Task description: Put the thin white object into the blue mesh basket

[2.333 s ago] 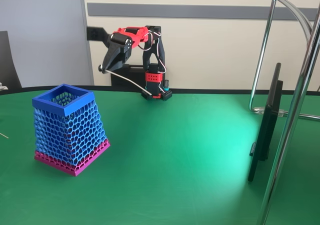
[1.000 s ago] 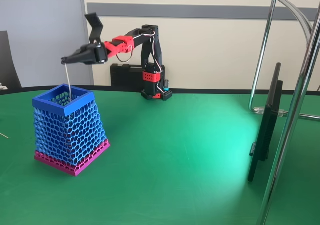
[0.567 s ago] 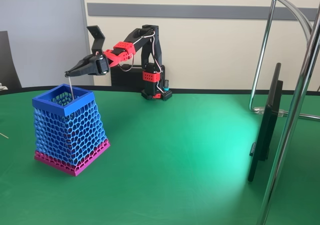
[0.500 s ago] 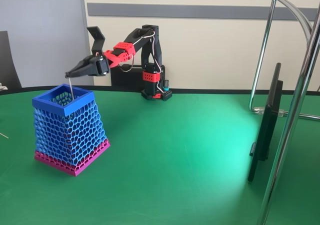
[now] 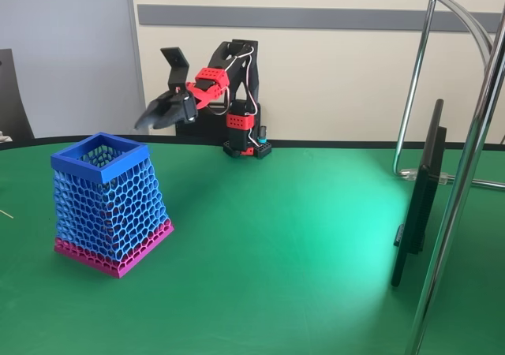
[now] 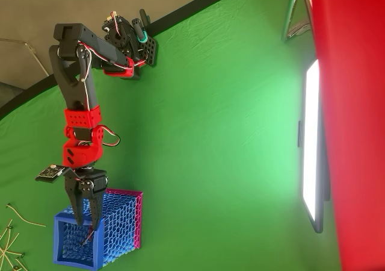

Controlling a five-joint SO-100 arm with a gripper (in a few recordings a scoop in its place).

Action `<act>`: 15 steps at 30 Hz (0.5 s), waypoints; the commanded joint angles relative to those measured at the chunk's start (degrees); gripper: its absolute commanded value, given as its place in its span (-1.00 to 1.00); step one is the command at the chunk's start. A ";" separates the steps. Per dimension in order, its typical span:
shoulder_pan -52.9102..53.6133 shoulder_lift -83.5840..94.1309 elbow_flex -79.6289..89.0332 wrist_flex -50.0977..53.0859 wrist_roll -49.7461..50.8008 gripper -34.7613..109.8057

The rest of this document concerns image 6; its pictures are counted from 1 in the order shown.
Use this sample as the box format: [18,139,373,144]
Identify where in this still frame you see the blue and pink lattice basket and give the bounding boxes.
[53,187,144,269]

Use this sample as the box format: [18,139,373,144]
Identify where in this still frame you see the thin beige stick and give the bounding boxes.
[80,231,96,247]

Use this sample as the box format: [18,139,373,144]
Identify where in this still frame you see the thin curved yellow-green cable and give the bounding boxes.
[5,203,47,228]

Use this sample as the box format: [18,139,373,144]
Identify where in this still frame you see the thin light wooden stick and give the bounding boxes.
[0,219,14,242]
[0,252,19,271]
[0,232,20,257]
[0,249,25,258]

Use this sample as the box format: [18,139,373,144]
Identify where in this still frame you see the green cloth with black edge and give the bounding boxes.
[0,0,342,271]

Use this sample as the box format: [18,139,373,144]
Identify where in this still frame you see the white glowing light panel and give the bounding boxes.
[297,58,331,234]

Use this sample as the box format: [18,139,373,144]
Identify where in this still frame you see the large red panel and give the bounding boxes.
[306,0,385,271]

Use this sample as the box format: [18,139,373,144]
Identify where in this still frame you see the small black camera board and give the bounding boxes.
[35,163,72,183]

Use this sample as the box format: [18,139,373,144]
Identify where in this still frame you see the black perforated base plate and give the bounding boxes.
[140,36,159,67]

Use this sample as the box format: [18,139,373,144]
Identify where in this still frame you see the thin white cable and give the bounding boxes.
[0,38,50,77]

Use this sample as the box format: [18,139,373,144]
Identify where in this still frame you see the black clamp with teal ring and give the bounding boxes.
[131,8,151,45]

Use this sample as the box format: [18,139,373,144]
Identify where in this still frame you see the metal stand frame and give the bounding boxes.
[280,0,312,43]

